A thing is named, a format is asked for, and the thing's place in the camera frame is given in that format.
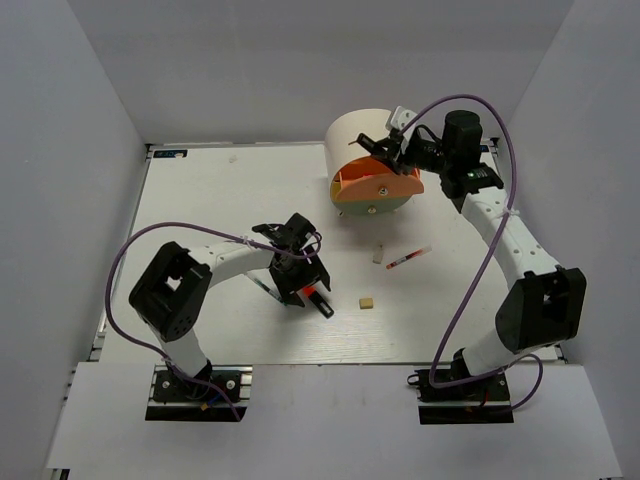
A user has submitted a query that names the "green gel pen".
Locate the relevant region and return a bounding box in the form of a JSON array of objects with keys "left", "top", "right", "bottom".
[{"left": 245, "top": 272, "right": 286, "bottom": 306}]

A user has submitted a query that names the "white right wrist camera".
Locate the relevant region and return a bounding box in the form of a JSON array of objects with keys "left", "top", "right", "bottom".
[{"left": 385, "top": 106, "right": 416, "bottom": 131}]

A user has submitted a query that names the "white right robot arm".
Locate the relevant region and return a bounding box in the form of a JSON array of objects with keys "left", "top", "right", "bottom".
[{"left": 355, "top": 108, "right": 587, "bottom": 399}]

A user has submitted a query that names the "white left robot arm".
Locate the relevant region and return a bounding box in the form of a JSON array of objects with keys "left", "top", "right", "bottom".
[{"left": 116, "top": 145, "right": 420, "bottom": 365}]

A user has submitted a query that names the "small yellow eraser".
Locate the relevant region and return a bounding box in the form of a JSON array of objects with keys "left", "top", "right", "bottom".
[{"left": 359, "top": 298, "right": 374, "bottom": 309}]

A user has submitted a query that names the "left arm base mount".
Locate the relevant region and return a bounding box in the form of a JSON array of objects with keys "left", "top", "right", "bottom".
[{"left": 145, "top": 365, "right": 253, "bottom": 423}]

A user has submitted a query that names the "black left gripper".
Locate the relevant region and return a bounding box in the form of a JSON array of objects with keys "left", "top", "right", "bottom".
[{"left": 270, "top": 245, "right": 330, "bottom": 307}]

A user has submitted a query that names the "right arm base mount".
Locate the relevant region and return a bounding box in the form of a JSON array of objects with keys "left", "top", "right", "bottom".
[{"left": 407, "top": 369, "right": 514, "bottom": 425}]

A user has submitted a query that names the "white rectangular eraser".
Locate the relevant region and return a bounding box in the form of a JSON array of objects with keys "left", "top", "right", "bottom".
[{"left": 372, "top": 244, "right": 384, "bottom": 264}]

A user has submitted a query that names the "red gel pen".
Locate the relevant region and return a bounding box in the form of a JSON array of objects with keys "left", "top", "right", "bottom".
[{"left": 386, "top": 245, "right": 432, "bottom": 270}]

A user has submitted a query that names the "orange black highlighter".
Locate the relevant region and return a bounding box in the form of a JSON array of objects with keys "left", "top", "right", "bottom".
[{"left": 302, "top": 286, "right": 335, "bottom": 319}]

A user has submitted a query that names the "round cream drawer organizer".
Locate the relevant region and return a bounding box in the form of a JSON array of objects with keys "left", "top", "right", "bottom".
[{"left": 324, "top": 108, "right": 424, "bottom": 216}]

